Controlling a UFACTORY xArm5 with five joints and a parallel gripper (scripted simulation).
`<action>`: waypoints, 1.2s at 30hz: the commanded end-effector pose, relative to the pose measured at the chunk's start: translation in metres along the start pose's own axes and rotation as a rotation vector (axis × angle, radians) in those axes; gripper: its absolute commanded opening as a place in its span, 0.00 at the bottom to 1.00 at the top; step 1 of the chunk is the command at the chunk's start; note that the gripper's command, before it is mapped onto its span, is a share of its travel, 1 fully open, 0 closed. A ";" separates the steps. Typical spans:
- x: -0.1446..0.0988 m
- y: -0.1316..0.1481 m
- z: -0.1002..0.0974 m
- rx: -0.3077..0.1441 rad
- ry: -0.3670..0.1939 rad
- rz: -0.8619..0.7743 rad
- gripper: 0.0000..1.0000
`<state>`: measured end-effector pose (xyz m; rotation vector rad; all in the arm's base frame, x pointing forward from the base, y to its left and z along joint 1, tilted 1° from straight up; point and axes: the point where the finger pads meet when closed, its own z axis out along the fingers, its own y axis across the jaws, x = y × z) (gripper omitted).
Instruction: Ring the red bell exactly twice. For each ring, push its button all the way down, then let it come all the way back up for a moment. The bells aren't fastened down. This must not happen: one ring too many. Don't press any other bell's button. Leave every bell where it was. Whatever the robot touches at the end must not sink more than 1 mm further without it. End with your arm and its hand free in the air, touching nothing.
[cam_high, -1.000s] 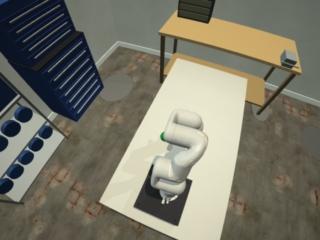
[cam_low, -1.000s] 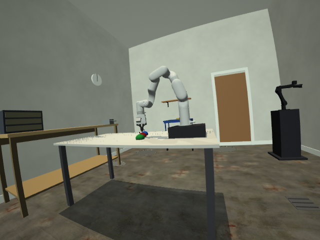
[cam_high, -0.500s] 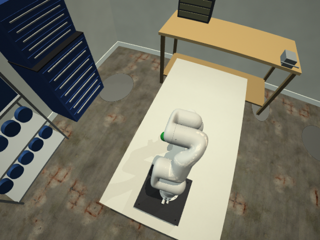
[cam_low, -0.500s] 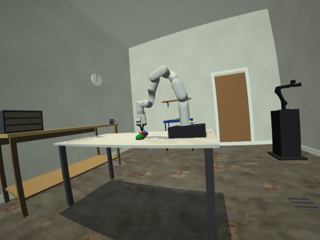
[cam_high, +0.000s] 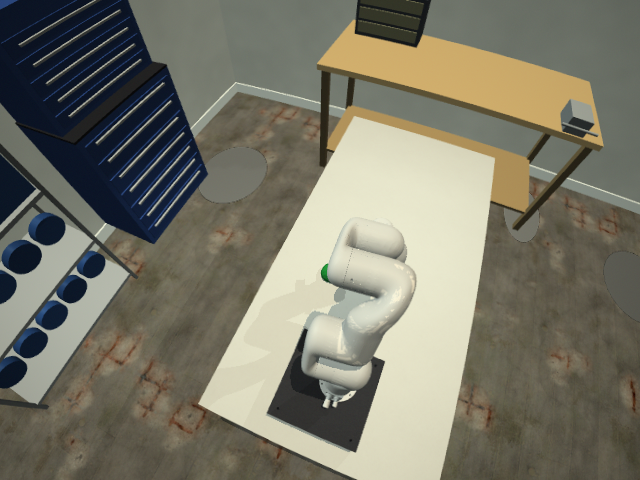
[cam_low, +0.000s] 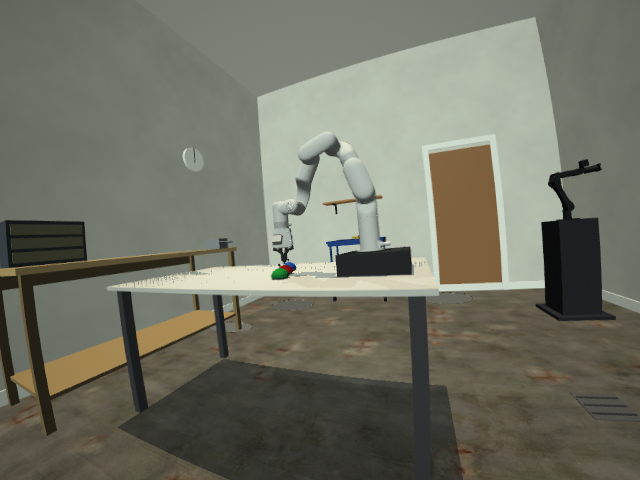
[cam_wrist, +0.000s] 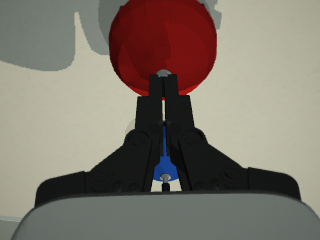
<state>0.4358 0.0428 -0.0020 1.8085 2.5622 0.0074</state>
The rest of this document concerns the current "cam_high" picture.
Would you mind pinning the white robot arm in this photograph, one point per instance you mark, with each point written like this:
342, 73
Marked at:
353, 342

